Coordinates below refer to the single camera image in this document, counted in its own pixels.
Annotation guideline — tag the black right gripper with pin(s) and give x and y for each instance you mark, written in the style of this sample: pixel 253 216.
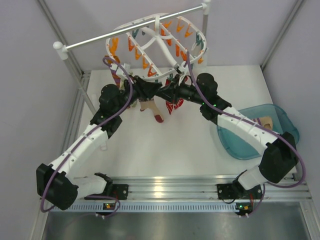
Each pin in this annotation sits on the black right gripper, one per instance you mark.
pixel 171 92

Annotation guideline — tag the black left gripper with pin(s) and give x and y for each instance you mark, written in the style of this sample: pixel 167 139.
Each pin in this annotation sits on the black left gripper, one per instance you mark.
pixel 145 90

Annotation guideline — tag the striped pink purple sock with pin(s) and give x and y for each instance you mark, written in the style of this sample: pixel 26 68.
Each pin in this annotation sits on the striped pink purple sock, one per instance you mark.
pixel 150 104

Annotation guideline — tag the white round clip hanger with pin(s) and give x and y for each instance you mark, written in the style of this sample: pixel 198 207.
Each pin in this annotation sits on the white round clip hanger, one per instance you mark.
pixel 154 50

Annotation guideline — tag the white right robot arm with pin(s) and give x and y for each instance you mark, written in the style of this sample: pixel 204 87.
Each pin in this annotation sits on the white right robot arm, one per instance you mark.
pixel 278 151

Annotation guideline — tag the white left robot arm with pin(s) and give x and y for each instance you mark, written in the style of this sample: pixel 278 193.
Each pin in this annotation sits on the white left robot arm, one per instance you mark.
pixel 58 182

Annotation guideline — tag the red patterned sock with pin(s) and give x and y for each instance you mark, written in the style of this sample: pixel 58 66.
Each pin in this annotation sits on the red patterned sock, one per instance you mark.
pixel 173 106

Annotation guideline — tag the maroon sock pair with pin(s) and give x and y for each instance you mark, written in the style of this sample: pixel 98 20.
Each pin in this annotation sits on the maroon sock pair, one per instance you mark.
pixel 117 80

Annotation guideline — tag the white metal drying rack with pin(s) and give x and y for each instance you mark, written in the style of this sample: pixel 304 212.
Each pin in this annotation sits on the white metal drying rack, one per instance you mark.
pixel 204 6

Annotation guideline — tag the teal plastic basin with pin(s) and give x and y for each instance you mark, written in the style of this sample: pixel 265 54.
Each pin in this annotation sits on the teal plastic basin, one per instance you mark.
pixel 238 148

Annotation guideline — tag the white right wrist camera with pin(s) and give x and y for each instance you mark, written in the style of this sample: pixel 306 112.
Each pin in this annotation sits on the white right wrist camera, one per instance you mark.
pixel 181 69

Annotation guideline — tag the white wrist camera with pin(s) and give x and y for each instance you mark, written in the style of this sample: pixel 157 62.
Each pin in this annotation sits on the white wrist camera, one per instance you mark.
pixel 181 69
pixel 121 71

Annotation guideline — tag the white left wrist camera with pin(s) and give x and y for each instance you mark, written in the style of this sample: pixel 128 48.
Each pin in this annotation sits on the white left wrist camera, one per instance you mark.
pixel 121 71

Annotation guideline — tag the aluminium rail base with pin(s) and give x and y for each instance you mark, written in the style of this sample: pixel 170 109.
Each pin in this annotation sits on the aluminium rail base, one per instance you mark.
pixel 186 194

